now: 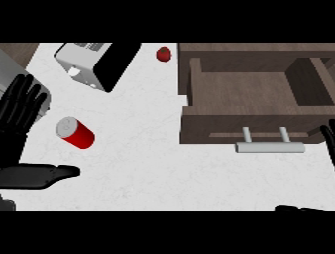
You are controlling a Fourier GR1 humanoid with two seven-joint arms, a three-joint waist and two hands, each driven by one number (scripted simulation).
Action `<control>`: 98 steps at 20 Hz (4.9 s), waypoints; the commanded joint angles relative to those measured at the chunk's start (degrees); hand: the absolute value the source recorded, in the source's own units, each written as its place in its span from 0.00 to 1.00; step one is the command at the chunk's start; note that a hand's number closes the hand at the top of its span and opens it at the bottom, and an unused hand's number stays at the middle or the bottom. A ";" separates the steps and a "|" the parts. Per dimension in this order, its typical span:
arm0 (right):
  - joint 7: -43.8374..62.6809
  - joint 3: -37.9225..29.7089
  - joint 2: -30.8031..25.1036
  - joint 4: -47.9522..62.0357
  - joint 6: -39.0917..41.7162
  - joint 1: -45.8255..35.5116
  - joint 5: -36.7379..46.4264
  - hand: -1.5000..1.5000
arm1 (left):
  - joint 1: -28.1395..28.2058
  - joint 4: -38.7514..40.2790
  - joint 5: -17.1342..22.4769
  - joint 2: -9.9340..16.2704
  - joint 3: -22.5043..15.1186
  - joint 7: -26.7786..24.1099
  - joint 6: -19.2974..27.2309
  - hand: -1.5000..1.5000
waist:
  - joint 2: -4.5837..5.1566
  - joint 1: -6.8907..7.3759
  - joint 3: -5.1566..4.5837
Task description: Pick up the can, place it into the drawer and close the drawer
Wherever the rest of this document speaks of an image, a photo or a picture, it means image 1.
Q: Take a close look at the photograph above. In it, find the brown wooden drawer front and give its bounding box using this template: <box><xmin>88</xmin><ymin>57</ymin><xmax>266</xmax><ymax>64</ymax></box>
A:
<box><xmin>181</xmin><ymin>105</ymin><xmax>335</xmax><ymax>145</ymax></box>

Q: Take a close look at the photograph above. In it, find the brown wooden cabinet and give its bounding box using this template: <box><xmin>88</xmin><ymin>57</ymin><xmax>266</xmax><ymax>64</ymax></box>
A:
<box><xmin>178</xmin><ymin>43</ymin><xmax>335</xmax><ymax>97</ymax></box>

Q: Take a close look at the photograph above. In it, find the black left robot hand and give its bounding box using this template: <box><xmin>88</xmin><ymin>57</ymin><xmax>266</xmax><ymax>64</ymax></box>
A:
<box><xmin>0</xmin><ymin>73</ymin><xmax>83</xmax><ymax>191</ymax></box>

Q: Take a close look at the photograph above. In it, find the brown wooden open drawer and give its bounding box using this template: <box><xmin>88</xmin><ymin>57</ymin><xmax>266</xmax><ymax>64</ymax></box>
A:
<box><xmin>188</xmin><ymin>57</ymin><xmax>335</xmax><ymax>115</ymax></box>

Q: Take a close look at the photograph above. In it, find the white and black toaster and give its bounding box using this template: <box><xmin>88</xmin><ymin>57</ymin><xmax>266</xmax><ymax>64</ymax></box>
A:
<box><xmin>54</xmin><ymin>43</ymin><xmax>144</xmax><ymax>94</ymax></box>

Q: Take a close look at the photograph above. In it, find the small red round fruit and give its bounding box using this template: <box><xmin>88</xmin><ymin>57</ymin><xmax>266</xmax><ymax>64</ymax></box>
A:
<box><xmin>155</xmin><ymin>46</ymin><xmax>173</xmax><ymax>63</ymax></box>

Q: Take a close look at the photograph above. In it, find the pale grey drawer handle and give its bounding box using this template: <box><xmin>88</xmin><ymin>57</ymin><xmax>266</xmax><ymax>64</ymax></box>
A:
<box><xmin>237</xmin><ymin>126</ymin><xmax>307</xmax><ymax>154</ymax></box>

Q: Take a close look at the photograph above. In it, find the red can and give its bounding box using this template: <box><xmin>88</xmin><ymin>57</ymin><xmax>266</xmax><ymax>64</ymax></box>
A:
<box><xmin>57</xmin><ymin>116</ymin><xmax>96</xmax><ymax>150</ymax></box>

